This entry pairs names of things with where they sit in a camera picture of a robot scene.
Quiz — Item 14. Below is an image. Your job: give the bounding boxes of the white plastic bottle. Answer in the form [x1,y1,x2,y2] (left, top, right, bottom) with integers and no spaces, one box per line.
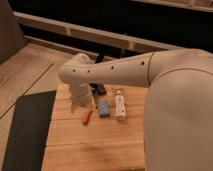
[115,90,127,120]

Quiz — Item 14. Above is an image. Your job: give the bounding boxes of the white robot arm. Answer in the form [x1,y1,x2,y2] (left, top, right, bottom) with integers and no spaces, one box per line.
[59,48,213,171]

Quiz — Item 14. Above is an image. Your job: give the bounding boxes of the small black box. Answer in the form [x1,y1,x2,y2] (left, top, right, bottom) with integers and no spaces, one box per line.
[90,83,107,95]

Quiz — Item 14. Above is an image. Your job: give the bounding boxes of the blue sponge block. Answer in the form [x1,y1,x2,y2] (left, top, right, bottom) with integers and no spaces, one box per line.
[98,100,110,117]

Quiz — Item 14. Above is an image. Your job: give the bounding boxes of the black table leg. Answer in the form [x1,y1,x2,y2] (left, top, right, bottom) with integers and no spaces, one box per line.
[95,51,105,64]

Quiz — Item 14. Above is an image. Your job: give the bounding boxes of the dark floor mat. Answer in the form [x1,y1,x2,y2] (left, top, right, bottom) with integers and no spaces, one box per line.
[1,90,56,171]

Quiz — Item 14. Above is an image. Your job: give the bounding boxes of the white shelf rail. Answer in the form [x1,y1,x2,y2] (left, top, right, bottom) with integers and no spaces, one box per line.
[14,12,180,53]

